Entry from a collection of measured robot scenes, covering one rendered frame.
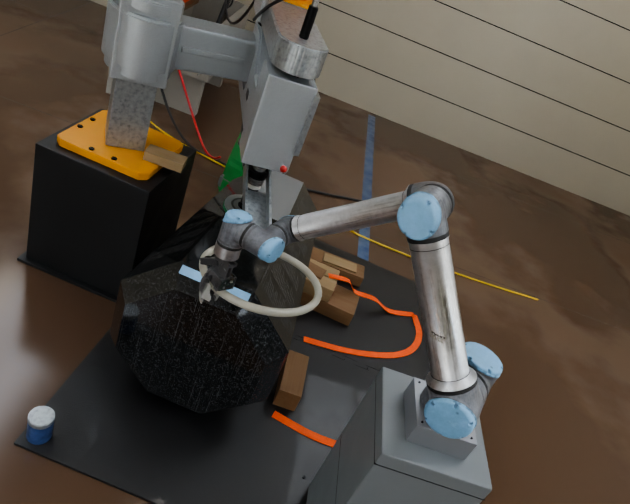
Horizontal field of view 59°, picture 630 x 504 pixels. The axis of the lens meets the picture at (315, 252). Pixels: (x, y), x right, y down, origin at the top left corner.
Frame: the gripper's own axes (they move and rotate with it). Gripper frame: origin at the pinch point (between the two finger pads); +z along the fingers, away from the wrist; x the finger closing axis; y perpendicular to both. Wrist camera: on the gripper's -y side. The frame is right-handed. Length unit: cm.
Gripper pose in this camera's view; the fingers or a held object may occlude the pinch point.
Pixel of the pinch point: (207, 297)
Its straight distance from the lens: 206.4
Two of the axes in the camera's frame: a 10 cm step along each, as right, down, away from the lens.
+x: 7.0, -0.9, 7.1
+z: -3.4, 8.3, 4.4
